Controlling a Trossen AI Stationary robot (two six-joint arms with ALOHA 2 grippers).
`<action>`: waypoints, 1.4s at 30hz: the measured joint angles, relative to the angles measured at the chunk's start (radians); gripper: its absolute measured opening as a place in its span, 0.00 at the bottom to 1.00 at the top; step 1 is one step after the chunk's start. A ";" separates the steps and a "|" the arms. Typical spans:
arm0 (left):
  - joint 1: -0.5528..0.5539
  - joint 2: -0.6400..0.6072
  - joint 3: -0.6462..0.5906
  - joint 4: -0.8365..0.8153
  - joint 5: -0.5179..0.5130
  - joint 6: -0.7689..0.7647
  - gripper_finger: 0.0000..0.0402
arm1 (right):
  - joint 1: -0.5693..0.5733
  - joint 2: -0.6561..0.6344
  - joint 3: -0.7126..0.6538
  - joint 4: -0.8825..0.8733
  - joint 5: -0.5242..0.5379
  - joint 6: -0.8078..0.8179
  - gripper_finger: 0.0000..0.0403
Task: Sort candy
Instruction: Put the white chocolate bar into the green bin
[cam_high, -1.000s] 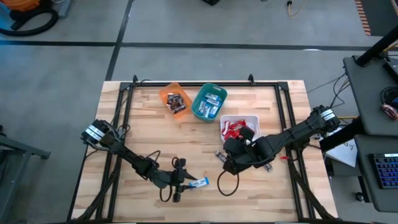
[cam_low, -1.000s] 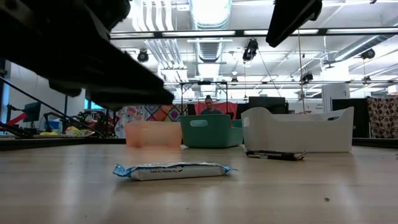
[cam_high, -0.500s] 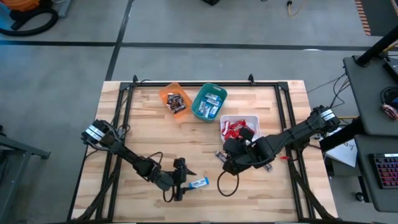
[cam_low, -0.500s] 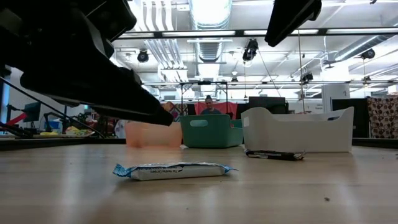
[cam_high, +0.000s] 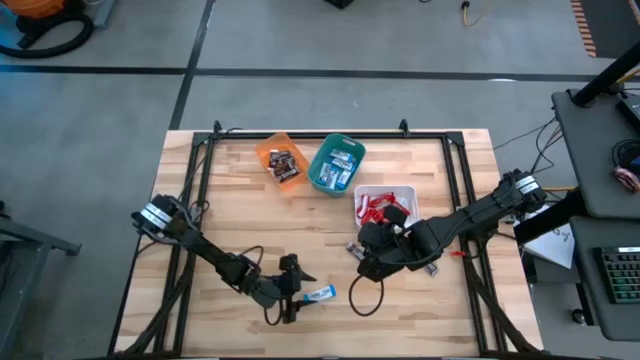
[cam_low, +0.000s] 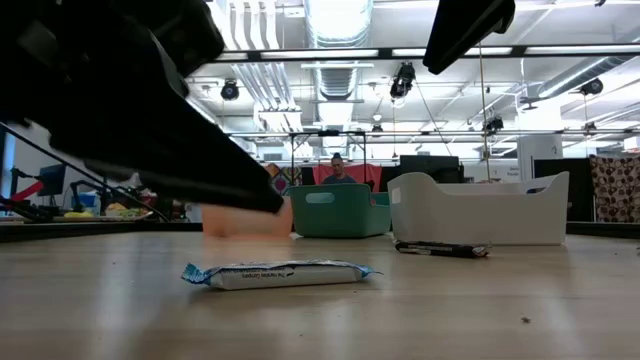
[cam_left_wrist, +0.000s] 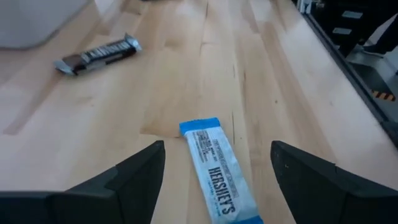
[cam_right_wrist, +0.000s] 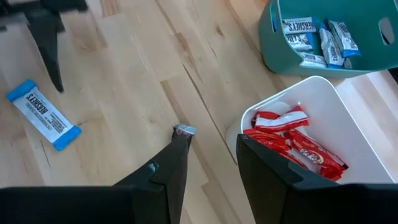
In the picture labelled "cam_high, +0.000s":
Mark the grey metal stand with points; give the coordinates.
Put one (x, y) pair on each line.
(30, 240)

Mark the dark Hershey's chocolate bar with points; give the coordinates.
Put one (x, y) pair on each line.
(284, 179)
(278, 170)
(292, 172)
(288, 160)
(431, 270)
(356, 250)
(276, 157)

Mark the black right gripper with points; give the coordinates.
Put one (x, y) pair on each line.
(392, 250)

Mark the black pole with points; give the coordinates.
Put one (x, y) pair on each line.
(610, 75)

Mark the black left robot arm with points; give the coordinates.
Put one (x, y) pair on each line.
(215, 255)

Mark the orange translucent plastic bin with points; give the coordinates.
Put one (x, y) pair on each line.
(264, 147)

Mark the black aluminium rig frame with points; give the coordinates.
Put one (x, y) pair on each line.
(325, 135)

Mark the small red tag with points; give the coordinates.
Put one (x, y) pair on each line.
(457, 254)

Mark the white paper sheet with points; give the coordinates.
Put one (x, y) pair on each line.
(555, 245)

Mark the grey desk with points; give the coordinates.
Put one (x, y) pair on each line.
(590, 150)
(587, 280)

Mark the white plastic bin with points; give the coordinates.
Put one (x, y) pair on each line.
(410, 195)

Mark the teal plastic bin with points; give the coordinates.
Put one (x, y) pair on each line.
(316, 175)

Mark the black keyboard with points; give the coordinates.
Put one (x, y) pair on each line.
(622, 275)

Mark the red KitKat bar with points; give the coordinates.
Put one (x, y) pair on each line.
(401, 207)
(362, 205)
(372, 216)
(384, 199)

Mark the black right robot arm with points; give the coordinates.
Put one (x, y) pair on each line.
(475, 217)

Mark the white Hershey's cookies creme bar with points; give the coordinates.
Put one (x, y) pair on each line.
(341, 154)
(333, 178)
(320, 293)
(344, 164)
(325, 172)
(345, 179)

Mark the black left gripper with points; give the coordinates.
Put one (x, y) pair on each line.
(287, 282)

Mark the dark mat with striped edge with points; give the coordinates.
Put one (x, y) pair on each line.
(615, 25)

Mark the black table clamp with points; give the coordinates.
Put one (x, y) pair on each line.
(403, 127)
(217, 128)

